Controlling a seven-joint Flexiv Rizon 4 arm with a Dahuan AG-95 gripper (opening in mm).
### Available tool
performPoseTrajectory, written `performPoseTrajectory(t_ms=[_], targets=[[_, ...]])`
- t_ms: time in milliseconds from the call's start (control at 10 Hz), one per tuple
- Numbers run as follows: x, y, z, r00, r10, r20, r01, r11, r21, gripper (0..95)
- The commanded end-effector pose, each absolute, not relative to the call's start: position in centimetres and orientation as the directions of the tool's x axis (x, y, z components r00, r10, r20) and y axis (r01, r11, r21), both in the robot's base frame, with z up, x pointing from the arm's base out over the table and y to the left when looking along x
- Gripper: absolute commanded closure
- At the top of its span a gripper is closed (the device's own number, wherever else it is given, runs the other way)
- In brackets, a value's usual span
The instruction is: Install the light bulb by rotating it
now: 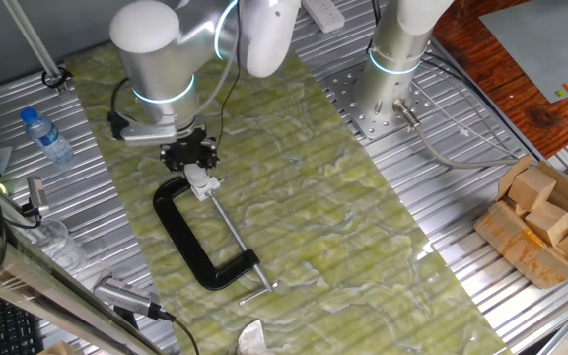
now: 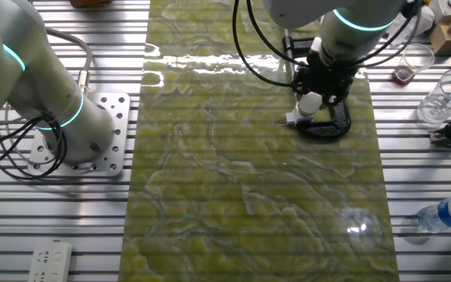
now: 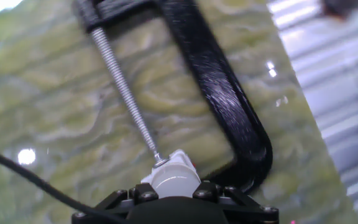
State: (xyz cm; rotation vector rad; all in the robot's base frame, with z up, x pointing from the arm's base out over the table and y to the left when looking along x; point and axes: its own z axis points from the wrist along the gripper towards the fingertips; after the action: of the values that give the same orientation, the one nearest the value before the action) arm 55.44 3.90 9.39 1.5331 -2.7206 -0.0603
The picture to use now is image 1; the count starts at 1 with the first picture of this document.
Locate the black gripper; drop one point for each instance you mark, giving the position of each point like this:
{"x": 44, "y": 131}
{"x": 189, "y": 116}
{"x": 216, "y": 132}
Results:
{"x": 188, "y": 148}

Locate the white LED light bulb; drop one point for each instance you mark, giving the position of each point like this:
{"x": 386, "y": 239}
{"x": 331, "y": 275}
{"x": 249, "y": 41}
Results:
{"x": 196, "y": 175}

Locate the white Flexiv robot arm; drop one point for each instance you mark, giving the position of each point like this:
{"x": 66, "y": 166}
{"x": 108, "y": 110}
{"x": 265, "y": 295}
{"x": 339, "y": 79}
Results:
{"x": 156, "y": 49}

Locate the white plug-in lamp socket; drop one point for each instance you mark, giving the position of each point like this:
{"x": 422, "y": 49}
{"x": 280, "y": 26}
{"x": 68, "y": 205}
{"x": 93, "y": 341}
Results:
{"x": 205, "y": 190}

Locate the silver wrist adapter plate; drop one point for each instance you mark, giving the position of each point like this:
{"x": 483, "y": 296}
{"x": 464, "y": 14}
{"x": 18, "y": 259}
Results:
{"x": 148, "y": 133}

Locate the black C-clamp with steel screw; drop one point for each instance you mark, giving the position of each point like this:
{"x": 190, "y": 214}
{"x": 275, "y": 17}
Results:
{"x": 185, "y": 241}

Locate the green marble pattern mat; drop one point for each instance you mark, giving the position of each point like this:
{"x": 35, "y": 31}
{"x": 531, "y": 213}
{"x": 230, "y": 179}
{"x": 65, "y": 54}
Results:
{"x": 313, "y": 222}

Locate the clear water bottle blue label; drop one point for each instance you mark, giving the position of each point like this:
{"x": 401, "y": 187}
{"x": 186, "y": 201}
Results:
{"x": 47, "y": 138}

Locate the white power strip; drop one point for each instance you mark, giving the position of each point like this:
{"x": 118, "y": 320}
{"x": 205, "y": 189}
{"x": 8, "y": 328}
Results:
{"x": 323, "y": 15}

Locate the aluminium pole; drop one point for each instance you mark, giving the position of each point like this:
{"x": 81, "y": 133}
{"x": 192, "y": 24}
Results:
{"x": 32, "y": 39}

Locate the small cardboard box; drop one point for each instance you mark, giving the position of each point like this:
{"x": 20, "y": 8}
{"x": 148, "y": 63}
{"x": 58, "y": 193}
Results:
{"x": 57, "y": 350}

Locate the brown wooden table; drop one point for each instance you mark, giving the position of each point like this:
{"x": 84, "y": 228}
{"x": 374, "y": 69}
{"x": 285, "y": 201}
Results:
{"x": 511, "y": 98}

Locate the brown cardboard box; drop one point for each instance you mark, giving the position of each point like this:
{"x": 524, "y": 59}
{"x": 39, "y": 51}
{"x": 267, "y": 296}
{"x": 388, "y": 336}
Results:
{"x": 511, "y": 246}

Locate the grey building baseplate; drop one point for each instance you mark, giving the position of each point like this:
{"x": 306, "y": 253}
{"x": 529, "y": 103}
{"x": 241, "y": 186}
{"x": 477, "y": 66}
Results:
{"x": 545, "y": 44}

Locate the green toy brick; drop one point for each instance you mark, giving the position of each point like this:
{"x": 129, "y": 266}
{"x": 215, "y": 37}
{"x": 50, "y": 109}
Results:
{"x": 560, "y": 92}

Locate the silver ribbed depth camera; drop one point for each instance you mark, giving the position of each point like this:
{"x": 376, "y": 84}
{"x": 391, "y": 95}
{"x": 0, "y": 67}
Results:
{"x": 126, "y": 296}

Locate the silver camera on black mount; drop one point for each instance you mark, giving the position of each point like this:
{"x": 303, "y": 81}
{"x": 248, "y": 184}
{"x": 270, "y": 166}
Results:
{"x": 37, "y": 190}

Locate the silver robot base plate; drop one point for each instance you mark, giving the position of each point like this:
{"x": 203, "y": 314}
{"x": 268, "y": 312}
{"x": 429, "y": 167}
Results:
{"x": 343, "y": 93}

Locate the aluminium frame beam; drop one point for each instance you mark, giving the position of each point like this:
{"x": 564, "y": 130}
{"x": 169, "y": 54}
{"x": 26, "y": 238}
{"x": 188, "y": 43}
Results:
{"x": 42, "y": 291}

